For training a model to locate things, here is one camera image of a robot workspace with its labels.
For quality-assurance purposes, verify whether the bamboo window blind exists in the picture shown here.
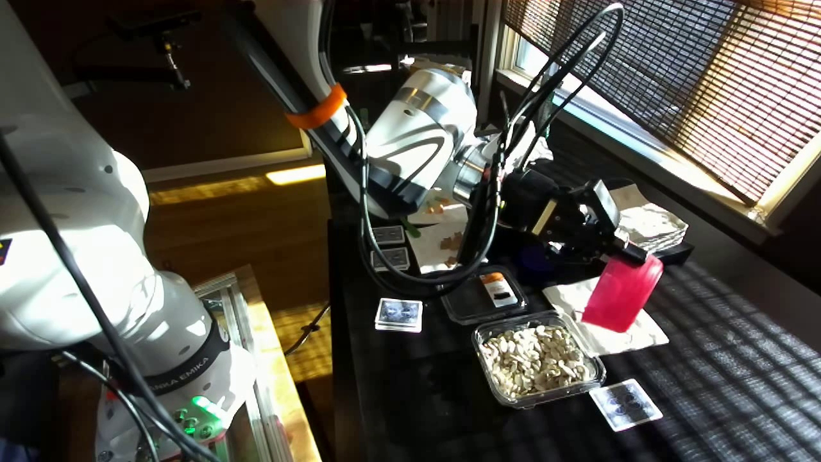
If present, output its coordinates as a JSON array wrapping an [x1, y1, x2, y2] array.
[[502, 0, 821, 208]]

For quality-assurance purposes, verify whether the orange cable strap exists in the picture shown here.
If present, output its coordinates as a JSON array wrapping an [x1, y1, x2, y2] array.
[[284, 82, 352, 134]]

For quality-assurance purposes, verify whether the small orange white item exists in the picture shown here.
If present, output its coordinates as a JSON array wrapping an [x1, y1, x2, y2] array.
[[477, 269, 523, 310]]

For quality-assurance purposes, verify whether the wooden window frame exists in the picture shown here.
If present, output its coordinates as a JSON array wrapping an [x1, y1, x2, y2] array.
[[497, 67, 821, 251]]

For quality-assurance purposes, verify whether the dark playing card white border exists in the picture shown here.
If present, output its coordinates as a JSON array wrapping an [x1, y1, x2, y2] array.
[[587, 378, 668, 435]]

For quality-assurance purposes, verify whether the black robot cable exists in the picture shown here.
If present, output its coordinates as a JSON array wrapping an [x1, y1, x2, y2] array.
[[357, 0, 628, 290]]

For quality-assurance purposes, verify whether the blue white playing card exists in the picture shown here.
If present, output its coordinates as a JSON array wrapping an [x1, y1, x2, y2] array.
[[373, 296, 425, 337]]

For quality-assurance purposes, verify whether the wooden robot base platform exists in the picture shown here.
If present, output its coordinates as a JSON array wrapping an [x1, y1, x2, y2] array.
[[85, 265, 323, 462]]

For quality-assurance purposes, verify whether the black rectangular box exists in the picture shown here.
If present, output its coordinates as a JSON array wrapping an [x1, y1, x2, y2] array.
[[437, 265, 528, 328]]

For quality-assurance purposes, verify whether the flat white paper napkin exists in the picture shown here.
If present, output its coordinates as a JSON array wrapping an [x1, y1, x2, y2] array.
[[541, 274, 673, 360]]

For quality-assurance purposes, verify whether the clear tray of snacks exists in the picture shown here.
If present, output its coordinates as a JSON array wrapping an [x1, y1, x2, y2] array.
[[479, 324, 597, 402]]

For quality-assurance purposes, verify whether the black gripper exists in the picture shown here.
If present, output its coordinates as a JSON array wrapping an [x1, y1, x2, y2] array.
[[501, 167, 656, 269]]

